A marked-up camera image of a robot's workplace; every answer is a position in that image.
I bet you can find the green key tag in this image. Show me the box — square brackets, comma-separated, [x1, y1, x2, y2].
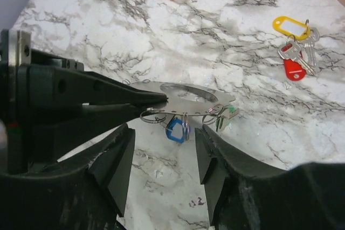
[216, 106, 239, 133]

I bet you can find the blue key tag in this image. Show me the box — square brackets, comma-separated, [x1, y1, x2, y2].
[165, 118, 191, 143]

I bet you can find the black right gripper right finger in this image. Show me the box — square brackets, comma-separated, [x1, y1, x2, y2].
[195, 126, 344, 229]

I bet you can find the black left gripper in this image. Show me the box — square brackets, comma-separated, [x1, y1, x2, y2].
[1, 29, 84, 173]

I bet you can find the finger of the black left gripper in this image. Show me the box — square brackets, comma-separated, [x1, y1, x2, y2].
[53, 104, 148, 147]
[52, 68, 168, 107]

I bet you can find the silver key on red tag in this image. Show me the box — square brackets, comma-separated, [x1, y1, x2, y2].
[278, 40, 315, 75]

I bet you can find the yellow key tag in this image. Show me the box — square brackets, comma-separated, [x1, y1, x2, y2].
[272, 16, 311, 40]

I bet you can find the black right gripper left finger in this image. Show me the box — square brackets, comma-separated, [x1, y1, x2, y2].
[1, 124, 135, 229]

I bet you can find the red key tag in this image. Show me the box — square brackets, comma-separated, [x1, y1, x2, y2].
[284, 59, 307, 81]

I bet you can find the silver key on yellow tag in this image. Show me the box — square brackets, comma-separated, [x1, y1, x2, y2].
[300, 27, 320, 67]

